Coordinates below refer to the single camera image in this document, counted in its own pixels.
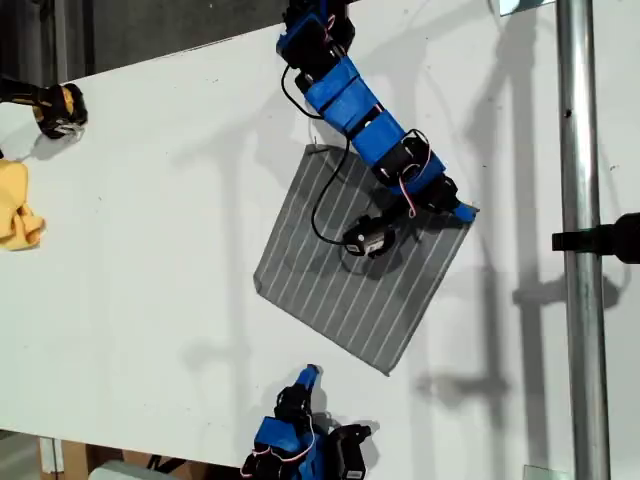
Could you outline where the grey white-striped towel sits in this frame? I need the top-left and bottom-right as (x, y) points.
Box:
(252, 143), (480, 379)

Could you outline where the black clamp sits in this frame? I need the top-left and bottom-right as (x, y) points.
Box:
(551, 212), (640, 265)

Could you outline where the white container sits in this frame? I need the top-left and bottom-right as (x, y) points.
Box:
(88, 459), (151, 480)

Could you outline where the brown cardboard box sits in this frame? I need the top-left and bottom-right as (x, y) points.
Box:
(62, 439), (211, 480)

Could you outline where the white table leg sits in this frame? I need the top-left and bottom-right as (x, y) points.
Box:
(38, 436), (65, 474)

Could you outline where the yellow cloth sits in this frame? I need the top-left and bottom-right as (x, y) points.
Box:
(0, 158), (47, 252)

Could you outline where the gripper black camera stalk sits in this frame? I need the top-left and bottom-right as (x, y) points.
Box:
(377, 197), (424, 232)

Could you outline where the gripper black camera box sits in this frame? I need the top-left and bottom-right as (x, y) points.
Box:
(328, 423), (375, 480)
(342, 214), (397, 260)

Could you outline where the gripper black camera cable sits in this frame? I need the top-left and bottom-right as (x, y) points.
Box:
(280, 62), (352, 247)

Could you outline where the steel post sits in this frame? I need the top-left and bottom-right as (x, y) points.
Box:
(554, 0), (613, 480)

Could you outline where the shiny metal bracket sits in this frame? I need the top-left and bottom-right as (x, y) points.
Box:
(492, 0), (554, 19)

